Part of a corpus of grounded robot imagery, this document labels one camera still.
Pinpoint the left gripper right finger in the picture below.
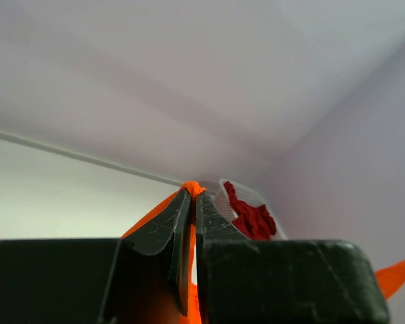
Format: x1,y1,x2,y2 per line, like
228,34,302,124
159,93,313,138
195,194,390,323

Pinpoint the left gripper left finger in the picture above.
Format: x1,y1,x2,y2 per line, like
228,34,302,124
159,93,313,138
0,190,192,323

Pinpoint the orange t shirt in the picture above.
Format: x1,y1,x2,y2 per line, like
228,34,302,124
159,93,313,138
122,181,405,324

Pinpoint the dark red t shirt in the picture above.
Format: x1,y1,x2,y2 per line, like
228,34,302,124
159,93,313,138
224,181,277,240

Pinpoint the white plastic basket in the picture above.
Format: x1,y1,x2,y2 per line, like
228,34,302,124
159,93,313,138
212,178,288,240

